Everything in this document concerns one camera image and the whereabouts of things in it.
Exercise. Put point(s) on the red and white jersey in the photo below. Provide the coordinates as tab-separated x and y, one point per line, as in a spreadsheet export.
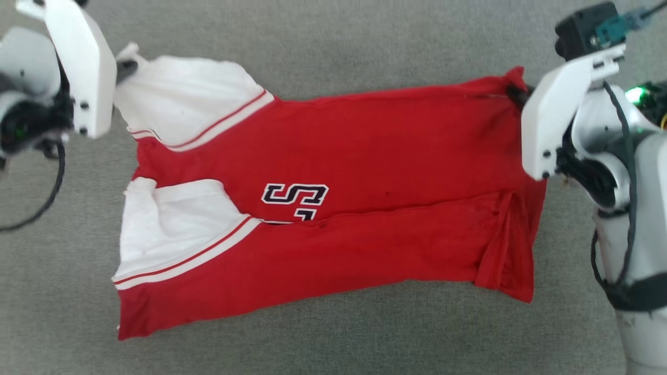
365	156

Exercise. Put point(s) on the teal right camera connector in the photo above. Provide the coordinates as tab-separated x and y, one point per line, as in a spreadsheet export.
617	26

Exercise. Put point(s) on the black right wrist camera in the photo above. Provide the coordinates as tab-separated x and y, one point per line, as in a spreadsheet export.
578	31

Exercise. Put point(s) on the grey fabric sofa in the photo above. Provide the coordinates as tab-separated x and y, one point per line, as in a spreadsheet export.
333	354

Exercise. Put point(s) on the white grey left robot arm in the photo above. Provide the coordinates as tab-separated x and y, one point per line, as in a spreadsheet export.
26	67

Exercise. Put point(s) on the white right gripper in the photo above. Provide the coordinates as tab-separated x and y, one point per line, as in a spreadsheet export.
547	120

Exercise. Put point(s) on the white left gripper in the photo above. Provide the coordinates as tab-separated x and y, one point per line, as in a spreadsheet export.
88	73

